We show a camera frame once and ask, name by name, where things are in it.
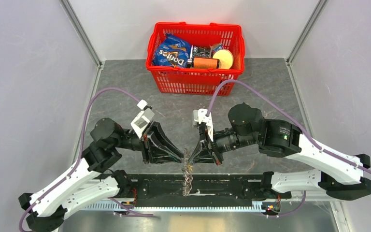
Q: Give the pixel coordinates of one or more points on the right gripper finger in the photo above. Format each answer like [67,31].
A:
[201,157]
[199,147]

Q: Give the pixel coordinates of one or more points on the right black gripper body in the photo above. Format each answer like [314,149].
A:
[205,136]

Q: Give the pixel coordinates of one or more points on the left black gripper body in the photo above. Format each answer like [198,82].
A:
[146,145]

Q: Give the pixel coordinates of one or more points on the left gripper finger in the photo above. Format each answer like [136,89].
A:
[166,153]
[160,137]

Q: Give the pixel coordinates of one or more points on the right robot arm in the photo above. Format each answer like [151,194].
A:
[339,177]

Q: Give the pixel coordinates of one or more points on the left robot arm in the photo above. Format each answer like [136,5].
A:
[86,181]

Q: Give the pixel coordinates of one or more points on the red plastic shopping basket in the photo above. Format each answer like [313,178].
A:
[189,80]

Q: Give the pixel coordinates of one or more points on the orange can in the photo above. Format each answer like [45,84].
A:
[205,63]

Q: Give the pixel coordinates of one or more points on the round yellow lid container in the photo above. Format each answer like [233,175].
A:
[225,58]

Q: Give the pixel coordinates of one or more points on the dark printed snack packet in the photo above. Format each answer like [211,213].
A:
[198,51]

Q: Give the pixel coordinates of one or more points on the blue Doritos chip bag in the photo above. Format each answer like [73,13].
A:
[172,52]

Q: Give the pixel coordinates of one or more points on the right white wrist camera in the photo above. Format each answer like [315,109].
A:
[200,117]

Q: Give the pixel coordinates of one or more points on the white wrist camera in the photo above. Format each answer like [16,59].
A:
[200,117]
[142,119]

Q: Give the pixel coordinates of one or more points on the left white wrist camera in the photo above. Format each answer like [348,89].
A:
[142,119]

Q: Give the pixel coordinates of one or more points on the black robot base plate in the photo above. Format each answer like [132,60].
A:
[207,190]

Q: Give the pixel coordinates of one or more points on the slotted metal cable duct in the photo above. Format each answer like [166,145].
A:
[254,206]

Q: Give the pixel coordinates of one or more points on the left aluminium frame post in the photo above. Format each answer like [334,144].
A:
[81,31]

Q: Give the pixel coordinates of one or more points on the aluminium frame post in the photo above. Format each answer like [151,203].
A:
[306,30]
[81,31]

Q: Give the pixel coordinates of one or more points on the right aluminium frame post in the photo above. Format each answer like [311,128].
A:
[306,30]

